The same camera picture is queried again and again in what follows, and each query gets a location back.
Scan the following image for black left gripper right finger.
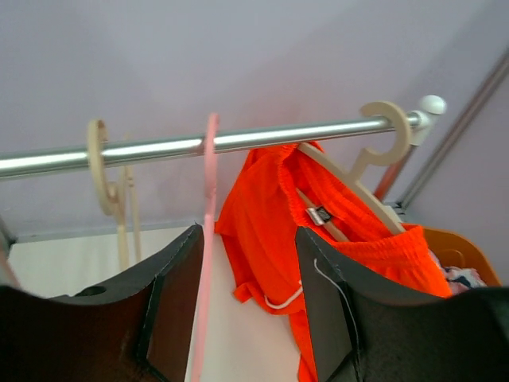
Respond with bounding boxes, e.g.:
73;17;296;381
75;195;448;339
295;228;508;381

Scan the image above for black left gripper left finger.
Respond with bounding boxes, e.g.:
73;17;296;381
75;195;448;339
1;224;204;381

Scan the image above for pink plastic hanger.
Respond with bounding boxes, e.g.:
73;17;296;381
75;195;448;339
190;114;220;382

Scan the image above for pink shark print shorts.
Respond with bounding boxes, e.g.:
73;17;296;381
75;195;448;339
429;249;488;294

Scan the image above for cream hanger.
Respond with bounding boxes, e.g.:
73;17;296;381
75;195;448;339
87;119;142;271

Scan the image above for beige plastic hanger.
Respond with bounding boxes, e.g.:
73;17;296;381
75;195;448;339
296;101;413;243

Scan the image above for orange shorts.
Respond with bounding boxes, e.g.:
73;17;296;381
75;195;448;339
216;144;452;381

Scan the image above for orange plastic basket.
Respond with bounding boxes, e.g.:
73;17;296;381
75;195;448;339
424;227;502;287

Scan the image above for clothes rack with metal rail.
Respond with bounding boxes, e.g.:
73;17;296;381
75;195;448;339
1;95;447;181

